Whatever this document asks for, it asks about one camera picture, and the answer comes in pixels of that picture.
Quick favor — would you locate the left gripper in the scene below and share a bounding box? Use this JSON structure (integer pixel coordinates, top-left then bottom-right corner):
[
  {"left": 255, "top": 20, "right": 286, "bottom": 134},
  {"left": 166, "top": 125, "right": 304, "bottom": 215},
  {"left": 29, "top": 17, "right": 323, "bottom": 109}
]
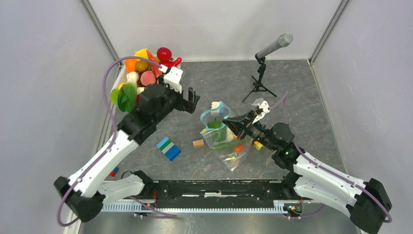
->
[{"left": 152, "top": 75, "right": 199, "bottom": 123}]

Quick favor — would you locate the blue green white brick stack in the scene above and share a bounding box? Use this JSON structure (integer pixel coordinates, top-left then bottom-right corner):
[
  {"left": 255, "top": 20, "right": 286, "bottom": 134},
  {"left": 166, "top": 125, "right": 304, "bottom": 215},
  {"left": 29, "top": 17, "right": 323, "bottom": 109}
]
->
[{"left": 156, "top": 137, "right": 181, "bottom": 161}]

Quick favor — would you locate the blue orange green brick stack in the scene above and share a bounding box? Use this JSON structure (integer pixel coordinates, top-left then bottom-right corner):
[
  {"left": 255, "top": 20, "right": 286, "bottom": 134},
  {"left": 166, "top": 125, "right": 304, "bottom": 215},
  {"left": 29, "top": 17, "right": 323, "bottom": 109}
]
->
[{"left": 253, "top": 141, "right": 265, "bottom": 151}]

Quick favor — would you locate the pink toy peach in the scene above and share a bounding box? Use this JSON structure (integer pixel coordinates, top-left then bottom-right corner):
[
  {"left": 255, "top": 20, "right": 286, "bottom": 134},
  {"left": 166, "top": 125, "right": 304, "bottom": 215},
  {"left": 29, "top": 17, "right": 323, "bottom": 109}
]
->
[{"left": 140, "top": 71, "right": 157, "bottom": 86}]

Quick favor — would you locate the orange toy carrot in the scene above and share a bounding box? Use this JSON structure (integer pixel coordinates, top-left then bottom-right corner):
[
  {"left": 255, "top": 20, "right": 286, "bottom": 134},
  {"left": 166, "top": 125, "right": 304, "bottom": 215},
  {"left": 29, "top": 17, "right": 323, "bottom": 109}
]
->
[{"left": 233, "top": 143, "right": 245, "bottom": 153}]

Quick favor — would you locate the black tripod mic stand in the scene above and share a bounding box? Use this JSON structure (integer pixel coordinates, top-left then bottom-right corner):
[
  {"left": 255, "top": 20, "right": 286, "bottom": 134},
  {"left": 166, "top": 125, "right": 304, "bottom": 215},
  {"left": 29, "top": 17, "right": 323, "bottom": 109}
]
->
[{"left": 242, "top": 54, "right": 277, "bottom": 102}]

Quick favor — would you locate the white plastic basket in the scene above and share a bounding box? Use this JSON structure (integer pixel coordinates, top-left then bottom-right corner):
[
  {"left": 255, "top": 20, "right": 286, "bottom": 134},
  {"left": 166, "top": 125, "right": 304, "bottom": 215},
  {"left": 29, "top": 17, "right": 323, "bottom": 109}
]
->
[{"left": 110, "top": 63, "right": 181, "bottom": 98}]

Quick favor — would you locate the orange toy pepper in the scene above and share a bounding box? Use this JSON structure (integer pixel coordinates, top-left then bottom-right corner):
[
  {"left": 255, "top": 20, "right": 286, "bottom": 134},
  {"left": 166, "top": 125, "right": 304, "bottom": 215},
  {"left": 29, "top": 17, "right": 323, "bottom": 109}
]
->
[{"left": 125, "top": 58, "right": 139, "bottom": 73}]

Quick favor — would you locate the white green toy leek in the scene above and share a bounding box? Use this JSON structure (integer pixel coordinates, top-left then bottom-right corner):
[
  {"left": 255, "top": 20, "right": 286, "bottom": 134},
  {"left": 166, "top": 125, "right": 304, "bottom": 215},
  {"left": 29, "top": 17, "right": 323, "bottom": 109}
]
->
[{"left": 126, "top": 71, "right": 139, "bottom": 87}]

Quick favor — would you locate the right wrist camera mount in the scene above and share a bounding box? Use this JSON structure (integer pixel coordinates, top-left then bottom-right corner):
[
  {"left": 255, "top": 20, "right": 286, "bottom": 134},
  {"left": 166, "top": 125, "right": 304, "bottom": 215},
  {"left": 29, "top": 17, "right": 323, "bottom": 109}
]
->
[{"left": 252, "top": 98, "right": 270, "bottom": 123}]

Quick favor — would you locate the green toy bell pepper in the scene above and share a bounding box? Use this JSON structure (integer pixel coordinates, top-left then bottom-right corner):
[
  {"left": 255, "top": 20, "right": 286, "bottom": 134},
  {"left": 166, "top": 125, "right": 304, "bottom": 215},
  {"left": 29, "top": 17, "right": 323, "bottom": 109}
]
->
[{"left": 207, "top": 120, "right": 226, "bottom": 142}]

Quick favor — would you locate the long wooden block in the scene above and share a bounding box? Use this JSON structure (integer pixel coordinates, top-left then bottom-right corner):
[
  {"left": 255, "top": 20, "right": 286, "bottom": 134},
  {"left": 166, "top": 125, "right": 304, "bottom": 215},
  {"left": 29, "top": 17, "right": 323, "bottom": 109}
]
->
[{"left": 192, "top": 139, "right": 205, "bottom": 148}]

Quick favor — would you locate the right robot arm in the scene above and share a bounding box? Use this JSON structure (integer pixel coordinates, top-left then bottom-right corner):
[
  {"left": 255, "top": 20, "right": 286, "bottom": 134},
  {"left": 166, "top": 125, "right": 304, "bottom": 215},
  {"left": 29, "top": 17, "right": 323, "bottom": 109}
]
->
[{"left": 223, "top": 111, "right": 392, "bottom": 234}]

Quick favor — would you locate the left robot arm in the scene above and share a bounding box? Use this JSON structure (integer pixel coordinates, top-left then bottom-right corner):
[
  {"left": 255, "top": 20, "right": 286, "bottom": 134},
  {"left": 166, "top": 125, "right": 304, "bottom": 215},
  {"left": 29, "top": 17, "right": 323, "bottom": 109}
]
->
[{"left": 54, "top": 84, "right": 200, "bottom": 222}]

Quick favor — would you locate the green toy cucumber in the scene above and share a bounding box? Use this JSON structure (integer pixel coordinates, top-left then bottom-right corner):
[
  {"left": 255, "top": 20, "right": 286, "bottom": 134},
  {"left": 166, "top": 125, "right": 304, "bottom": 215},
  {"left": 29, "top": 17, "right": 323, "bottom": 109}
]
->
[{"left": 211, "top": 139, "right": 245, "bottom": 150}]

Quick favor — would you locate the pink toy watermelon slice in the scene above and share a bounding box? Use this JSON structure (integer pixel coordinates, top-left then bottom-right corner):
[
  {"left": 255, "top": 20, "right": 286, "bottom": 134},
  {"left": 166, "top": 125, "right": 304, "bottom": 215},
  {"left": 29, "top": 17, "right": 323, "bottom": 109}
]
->
[{"left": 146, "top": 49, "right": 162, "bottom": 78}]

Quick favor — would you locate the clear zip top bag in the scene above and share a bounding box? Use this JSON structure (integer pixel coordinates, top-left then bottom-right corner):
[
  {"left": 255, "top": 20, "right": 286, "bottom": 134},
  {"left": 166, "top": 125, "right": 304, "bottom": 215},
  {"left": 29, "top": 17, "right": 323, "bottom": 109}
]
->
[{"left": 200, "top": 101, "right": 252, "bottom": 172}]

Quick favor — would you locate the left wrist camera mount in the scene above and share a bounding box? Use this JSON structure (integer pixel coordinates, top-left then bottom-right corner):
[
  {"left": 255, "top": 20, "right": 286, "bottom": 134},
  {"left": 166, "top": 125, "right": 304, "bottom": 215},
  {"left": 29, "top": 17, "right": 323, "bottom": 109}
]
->
[{"left": 159, "top": 65, "right": 184, "bottom": 94}]

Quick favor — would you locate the red blue brick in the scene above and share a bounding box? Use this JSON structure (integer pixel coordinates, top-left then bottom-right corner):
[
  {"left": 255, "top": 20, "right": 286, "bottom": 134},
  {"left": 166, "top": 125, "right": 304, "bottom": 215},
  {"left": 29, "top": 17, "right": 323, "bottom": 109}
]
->
[{"left": 109, "top": 167, "right": 119, "bottom": 177}]

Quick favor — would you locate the grey microphone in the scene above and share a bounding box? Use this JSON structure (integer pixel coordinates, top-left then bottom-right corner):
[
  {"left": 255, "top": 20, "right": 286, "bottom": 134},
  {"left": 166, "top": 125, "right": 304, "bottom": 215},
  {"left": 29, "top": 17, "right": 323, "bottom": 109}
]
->
[{"left": 255, "top": 33, "right": 294, "bottom": 59}]

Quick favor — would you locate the red toy apple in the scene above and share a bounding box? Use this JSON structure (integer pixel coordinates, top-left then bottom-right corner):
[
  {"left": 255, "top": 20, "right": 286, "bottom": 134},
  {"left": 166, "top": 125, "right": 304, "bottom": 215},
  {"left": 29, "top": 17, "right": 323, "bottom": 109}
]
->
[{"left": 156, "top": 47, "right": 172, "bottom": 62}]

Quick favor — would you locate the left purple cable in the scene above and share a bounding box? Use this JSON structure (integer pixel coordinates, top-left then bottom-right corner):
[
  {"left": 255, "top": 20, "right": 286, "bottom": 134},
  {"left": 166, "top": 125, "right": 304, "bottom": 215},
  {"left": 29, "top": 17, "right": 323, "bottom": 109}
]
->
[{"left": 57, "top": 56, "right": 165, "bottom": 227}]

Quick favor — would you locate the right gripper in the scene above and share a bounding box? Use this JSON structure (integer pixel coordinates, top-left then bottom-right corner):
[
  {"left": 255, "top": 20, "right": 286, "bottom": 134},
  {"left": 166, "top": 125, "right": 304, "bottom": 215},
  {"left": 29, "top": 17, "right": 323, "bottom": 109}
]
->
[{"left": 222, "top": 110, "right": 277, "bottom": 152}]

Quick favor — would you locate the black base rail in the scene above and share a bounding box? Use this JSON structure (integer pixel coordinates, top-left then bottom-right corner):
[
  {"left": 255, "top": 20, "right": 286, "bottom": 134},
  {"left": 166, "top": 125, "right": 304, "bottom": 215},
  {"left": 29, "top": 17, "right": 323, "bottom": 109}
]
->
[{"left": 135, "top": 179, "right": 301, "bottom": 208}]

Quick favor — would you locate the white toy radish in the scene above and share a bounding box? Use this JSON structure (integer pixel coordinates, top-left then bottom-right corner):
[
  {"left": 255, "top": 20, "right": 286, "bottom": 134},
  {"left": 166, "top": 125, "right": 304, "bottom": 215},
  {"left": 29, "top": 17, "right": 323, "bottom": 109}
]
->
[{"left": 225, "top": 128, "right": 234, "bottom": 142}]

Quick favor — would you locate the small red toy chili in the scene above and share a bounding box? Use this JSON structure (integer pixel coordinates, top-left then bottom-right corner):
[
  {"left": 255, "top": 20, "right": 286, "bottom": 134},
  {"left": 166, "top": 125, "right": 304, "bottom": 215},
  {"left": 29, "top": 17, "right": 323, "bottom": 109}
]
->
[{"left": 160, "top": 57, "right": 182, "bottom": 68}]

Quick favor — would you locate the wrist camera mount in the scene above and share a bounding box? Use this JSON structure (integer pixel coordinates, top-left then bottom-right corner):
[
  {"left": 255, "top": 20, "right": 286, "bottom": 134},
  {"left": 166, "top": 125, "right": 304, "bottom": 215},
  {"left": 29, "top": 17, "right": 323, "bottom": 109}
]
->
[
  {"left": 252, "top": 98, "right": 270, "bottom": 123},
  {"left": 159, "top": 65, "right": 184, "bottom": 94}
]

